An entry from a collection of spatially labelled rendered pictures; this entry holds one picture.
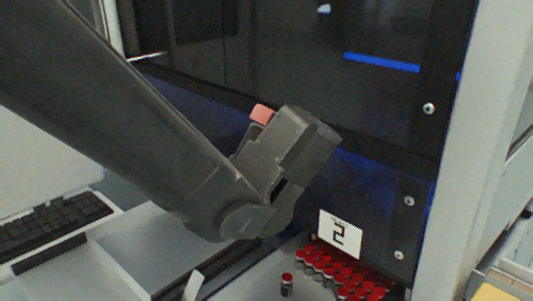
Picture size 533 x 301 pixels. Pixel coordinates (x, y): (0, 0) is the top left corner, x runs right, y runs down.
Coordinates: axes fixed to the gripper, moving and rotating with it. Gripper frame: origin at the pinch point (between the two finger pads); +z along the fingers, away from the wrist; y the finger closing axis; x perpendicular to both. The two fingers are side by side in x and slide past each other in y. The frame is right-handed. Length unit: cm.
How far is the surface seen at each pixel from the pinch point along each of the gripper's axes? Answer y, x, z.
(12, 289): -143, 44, 119
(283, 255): -22.6, -20.4, 17.7
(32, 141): -38, 42, 54
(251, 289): -27.8, -15.2, 10.5
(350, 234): -7.4, -23.0, 4.4
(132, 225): -38, 10, 32
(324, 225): -9.4, -20.1, 8.6
